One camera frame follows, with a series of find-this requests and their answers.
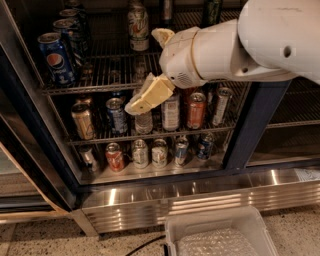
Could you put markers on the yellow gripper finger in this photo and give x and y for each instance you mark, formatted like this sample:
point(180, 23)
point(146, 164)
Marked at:
point(155, 91)
point(162, 36)

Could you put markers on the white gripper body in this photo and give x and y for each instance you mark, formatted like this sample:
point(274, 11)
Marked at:
point(177, 60)

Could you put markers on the blue pepsi can front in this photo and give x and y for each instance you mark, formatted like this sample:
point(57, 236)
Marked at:
point(57, 58)

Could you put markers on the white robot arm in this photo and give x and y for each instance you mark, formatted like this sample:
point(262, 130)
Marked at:
point(270, 41)

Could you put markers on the slim blue red can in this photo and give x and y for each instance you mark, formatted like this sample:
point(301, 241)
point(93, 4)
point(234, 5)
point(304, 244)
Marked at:
point(166, 12)

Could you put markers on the white green 7up can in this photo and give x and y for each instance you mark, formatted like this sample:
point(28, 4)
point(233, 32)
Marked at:
point(138, 26)

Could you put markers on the orange can middle shelf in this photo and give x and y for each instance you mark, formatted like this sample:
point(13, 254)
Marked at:
point(196, 110)

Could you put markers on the blue can middle shelf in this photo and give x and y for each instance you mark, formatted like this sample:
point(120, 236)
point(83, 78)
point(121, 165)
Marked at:
point(117, 116)

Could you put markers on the green can top shelf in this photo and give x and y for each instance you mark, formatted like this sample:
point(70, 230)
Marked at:
point(211, 12)

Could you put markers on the silver slim can middle shelf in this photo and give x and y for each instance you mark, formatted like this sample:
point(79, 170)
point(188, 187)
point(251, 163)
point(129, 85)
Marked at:
point(223, 96)

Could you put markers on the blue silver can bottom shelf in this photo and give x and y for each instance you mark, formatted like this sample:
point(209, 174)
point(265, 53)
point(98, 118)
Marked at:
point(181, 151)

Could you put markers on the white green can bottom shelf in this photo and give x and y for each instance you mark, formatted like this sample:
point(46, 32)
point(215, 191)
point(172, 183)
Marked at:
point(159, 153)

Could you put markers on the blue pepsi can bottom shelf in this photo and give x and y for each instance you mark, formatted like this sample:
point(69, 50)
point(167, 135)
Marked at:
point(205, 146)

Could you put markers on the gold can middle shelf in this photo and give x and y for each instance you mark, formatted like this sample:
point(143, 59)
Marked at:
point(82, 117)

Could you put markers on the dark can in row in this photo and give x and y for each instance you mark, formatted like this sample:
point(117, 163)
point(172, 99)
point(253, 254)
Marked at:
point(77, 5)
point(81, 24)

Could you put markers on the red can bottom shelf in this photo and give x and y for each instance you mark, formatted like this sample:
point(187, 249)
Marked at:
point(115, 157)

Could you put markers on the silver can bottom left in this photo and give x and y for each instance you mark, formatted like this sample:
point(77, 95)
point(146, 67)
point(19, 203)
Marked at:
point(87, 154)

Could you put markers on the stainless steel fridge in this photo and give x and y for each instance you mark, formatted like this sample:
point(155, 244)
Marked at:
point(259, 163)

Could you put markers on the white label bottle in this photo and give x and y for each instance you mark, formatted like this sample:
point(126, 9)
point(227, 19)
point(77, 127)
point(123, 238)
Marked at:
point(171, 113)

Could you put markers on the clear water bottle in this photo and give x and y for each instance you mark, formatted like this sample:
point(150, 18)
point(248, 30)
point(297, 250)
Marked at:
point(143, 122)

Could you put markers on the clear plastic bin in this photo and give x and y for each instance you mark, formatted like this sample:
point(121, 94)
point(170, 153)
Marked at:
point(237, 231)

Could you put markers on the top wire shelf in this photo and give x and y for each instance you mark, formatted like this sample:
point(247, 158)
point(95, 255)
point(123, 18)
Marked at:
point(111, 60)

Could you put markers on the wire shelf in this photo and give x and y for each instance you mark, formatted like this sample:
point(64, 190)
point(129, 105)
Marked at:
point(233, 110)
point(111, 60)

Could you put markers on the middle wire shelf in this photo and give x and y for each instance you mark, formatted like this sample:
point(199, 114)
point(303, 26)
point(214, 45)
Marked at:
point(233, 110)

